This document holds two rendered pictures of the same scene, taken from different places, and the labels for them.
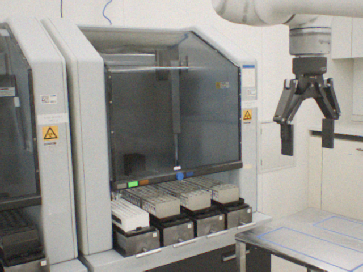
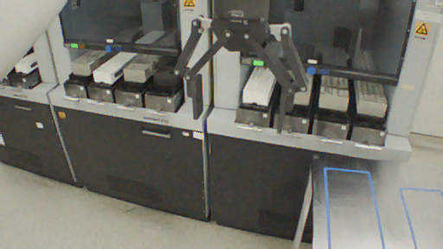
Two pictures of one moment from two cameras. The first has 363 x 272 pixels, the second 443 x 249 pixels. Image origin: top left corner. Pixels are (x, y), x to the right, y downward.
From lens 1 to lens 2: 87 cm
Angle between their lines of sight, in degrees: 52
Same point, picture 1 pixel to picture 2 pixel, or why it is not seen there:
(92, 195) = (222, 61)
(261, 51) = not seen: outside the picture
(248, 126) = (421, 42)
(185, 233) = (298, 126)
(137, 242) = (247, 115)
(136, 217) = (254, 94)
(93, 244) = (221, 100)
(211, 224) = (330, 130)
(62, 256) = not seen: hidden behind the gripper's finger
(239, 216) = (368, 134)
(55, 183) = not seen: hidden behind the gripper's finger
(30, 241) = (171, 81)
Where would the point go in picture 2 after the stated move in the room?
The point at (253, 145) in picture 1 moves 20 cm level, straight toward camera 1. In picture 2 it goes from (422, 66) to (394, 77)
